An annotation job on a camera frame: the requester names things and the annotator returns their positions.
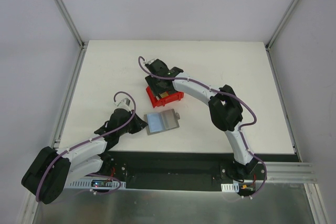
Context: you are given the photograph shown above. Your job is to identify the right white cable duct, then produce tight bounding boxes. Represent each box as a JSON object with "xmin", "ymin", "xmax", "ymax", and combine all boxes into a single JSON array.
[{"xmin": 220, "ymin": 182, "xmax": 239, "ymax": 193}]

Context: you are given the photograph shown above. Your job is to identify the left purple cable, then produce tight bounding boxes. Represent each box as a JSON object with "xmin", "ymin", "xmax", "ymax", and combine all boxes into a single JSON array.
[{"xmin": 35, "ymin": 91, "xmax": 136, "ymax": 203}]

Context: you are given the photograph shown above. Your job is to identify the grey leather card holder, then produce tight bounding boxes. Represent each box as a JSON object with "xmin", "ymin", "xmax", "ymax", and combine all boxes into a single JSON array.
[{"xmin": 144, "ymin": 109, "xmax": 180, "ymax": 135}]

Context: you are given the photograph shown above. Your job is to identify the aluminium front rail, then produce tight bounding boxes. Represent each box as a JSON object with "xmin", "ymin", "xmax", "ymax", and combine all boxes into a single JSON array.
[{"xmin": 266, "ymin": 162, "xmax": 317, "ymax": 184}]

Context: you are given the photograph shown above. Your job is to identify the left white cable duct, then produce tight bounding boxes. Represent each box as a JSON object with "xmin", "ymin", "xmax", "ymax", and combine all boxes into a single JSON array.
[{"xmin": 65, "ymin": 178, "xmax": 126, "ymax": 190}]

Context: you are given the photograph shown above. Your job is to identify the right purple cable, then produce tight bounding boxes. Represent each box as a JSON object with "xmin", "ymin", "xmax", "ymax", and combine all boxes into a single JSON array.
[{"xmin": 138, "ymin": 56, "xmax": 268, "ymax": 200}]

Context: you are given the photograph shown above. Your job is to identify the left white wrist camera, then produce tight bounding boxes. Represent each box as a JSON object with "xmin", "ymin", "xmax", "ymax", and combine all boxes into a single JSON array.
[{"xmin": 114, "ymin": 98, "xmax": 131, "ymax": 111}]

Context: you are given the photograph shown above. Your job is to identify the white cable duct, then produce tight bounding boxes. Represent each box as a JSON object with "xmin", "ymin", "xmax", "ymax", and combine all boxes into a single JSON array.
[
  {"xmin": 220, "ymin": 182, "xmax": 239, "ymax": 193},
  {"xmin": 65, "ymin": 178, "xmax": 126, "ymax": 190}
]

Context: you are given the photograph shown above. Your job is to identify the gold credit card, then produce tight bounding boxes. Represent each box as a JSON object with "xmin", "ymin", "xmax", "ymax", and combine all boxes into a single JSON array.
[{"xmin": 160, "ymin": 92, "xmax": 169, "ymax": 99}]

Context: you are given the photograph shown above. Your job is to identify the right aluminium frame post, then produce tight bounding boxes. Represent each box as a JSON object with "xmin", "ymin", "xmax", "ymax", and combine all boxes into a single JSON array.
[{"xmin": 264, "ymin": 0, "xmax": 320, "ymax": 51}]

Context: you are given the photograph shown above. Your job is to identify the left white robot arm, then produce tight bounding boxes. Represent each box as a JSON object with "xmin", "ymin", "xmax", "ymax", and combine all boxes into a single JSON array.
[{"xmin": 21, "ymin": 109, "xmax": 148, "ymax": 204}]

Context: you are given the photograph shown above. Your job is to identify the left aluminium frame post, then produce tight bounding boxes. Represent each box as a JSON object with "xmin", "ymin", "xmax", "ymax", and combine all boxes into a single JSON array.
[{"xmin": 39, "ymin": 0, "xmax": 89, "ymax": 50}]

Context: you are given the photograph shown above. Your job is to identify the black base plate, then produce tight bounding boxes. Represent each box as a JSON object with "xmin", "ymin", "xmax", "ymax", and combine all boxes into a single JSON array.
[{"xmin": 97, "ymin": 151, "xmax": 267, "ymax": 191}]

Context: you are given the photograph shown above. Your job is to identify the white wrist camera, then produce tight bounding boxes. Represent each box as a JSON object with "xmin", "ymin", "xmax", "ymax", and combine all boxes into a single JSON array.
[
  {"xmin": 114, "ymin": 98, "xmax": 131, "ymax": 111},
  {"xmin": 144, "ymin": 59, "xmax": 156, "ymax": 68}
]

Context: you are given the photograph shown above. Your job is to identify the red plastic bin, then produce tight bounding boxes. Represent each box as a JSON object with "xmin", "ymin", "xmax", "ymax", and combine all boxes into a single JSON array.
[{"xmin": 146, "ymin": 86, "xmax": 184, "ymax": 108}]

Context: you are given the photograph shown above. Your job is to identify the aluminium frame post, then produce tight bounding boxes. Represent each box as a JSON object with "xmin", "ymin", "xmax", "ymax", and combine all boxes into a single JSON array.
[
  {"xmin": 264, "ymin": 0, "xmax": 320, "ymax": 51},
  {"xmin": 39, "ymin": 0, "xmax": 89, "ymax": 50}
]

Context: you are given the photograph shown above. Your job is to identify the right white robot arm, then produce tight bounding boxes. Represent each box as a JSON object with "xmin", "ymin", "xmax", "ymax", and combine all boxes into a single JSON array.
[{"xmin": 138, "ymin": 56, "xmax": 258, "ymax": 179}]

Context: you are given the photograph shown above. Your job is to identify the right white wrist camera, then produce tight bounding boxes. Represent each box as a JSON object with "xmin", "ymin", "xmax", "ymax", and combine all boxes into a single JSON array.
[{"xmin": 144, "ymin": 59, "xmax": 156, "ymax": 68}]

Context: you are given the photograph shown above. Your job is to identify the purple cable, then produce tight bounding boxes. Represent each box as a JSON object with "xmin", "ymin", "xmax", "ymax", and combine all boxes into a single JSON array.
[
  {"xmin": 35, "ymin": 91, "xmax": 136, "ymax": 203},
  {"xmin": 138, "ymin": 56, "xmax": 268, "ymax": 200}
]

